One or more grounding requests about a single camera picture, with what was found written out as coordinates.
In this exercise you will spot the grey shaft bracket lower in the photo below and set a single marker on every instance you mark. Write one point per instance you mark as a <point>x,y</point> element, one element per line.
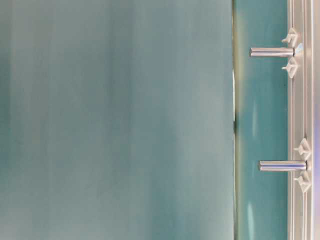
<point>304,151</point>

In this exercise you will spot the grey shaft bracket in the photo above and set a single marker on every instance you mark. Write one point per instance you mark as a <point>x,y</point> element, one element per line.
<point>294,42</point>
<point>304,151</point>

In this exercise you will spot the aluminium extrusion rail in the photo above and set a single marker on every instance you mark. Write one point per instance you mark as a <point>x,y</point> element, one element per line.
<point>304,121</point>

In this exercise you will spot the grey shaft bracket upper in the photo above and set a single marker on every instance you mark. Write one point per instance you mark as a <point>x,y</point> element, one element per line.
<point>294,42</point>

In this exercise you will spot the bare steel shaft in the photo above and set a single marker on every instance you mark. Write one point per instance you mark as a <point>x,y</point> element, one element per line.
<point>282,166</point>

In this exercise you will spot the steel shaft with gear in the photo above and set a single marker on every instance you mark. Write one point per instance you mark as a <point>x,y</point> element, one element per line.
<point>268,52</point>

